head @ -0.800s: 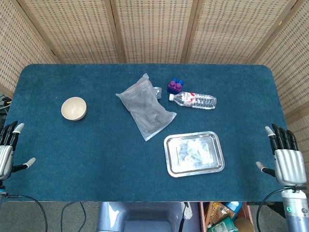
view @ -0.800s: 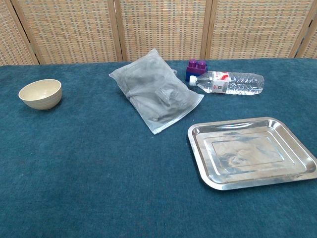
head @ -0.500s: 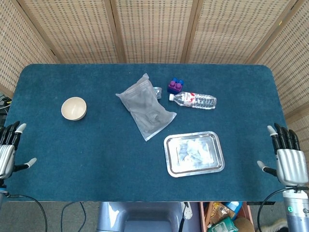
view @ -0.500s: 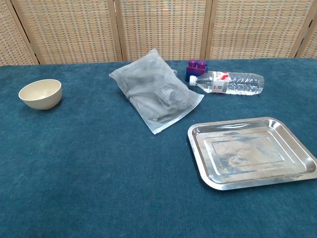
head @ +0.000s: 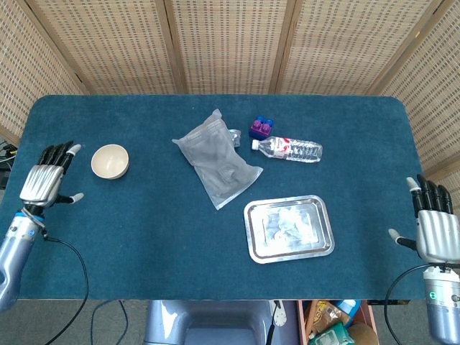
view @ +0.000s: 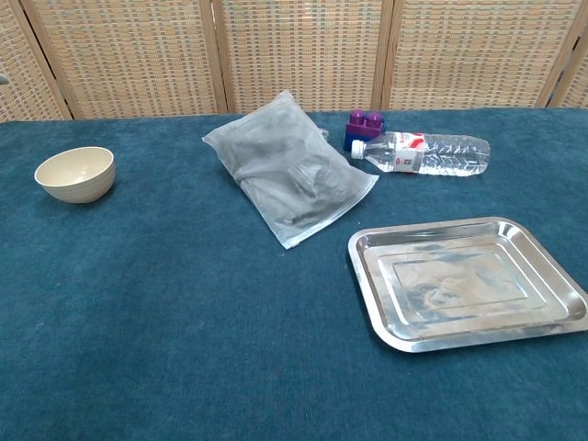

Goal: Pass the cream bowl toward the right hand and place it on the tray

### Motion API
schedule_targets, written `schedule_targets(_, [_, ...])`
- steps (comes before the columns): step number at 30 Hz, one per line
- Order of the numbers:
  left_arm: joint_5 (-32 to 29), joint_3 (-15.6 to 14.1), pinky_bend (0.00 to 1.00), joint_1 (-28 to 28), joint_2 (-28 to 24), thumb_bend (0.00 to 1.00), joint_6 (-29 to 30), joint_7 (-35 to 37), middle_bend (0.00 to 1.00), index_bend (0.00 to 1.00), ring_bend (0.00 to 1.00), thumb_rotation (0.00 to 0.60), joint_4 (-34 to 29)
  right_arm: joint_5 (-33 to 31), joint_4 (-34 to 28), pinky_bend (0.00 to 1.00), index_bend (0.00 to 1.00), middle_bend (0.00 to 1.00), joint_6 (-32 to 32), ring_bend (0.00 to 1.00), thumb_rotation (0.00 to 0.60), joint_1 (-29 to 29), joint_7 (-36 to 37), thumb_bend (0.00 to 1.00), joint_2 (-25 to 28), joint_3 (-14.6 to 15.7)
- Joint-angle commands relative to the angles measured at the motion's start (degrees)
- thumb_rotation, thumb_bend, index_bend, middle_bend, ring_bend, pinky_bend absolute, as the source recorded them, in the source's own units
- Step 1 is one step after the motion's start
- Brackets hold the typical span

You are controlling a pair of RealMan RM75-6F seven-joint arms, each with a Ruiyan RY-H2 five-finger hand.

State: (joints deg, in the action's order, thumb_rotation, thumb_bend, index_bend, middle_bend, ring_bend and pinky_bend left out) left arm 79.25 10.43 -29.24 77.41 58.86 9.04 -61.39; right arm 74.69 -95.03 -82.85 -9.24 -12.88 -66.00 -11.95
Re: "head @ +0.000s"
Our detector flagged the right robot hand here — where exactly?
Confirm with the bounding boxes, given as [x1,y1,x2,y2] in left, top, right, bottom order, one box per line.
[388,174,460,264]

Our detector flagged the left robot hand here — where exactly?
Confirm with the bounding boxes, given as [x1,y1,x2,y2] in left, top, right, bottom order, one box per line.
[19,140,85,208]

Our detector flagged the cream bowl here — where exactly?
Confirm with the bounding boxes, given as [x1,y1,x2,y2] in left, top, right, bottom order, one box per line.
[91,144,130,180]

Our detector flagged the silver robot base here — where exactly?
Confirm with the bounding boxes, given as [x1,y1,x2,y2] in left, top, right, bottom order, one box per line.
[143,299,300,345]

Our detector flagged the wooden box of goods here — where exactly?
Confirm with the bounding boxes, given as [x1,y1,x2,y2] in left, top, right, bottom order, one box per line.
[296,299,380,345]

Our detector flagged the silver metal tray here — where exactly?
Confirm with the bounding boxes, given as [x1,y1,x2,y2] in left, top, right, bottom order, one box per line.
[243,194,336,265]

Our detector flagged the clear plastic water bottle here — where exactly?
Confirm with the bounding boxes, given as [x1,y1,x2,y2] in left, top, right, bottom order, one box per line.
[250,135,323,165]

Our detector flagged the grey plastic zip bag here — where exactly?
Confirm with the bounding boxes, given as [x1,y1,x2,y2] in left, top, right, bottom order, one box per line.
[171,109,264,211]

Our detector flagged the blue table mat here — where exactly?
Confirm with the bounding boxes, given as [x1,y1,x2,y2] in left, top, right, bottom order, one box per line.
[0,94,428,301]

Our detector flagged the purple and blue toy block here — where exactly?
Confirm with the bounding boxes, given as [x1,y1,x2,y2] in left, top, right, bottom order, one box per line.
[248,115,276,139]

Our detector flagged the woven folding screen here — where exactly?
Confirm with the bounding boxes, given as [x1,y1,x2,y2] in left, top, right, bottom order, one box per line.
[0,0,460,213]

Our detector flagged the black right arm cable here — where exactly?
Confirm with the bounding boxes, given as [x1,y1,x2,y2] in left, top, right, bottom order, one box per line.
[383,264,431,345]

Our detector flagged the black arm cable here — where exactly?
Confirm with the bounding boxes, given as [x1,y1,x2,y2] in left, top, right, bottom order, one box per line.
[383,264,431,345]
[42,235,90,345]

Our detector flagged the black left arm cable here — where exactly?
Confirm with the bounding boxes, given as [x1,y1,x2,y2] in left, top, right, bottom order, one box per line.
[42,235,90,345]

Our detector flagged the black floor cable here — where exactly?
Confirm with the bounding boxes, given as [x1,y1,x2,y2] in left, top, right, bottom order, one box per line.
[89,299,129,345]

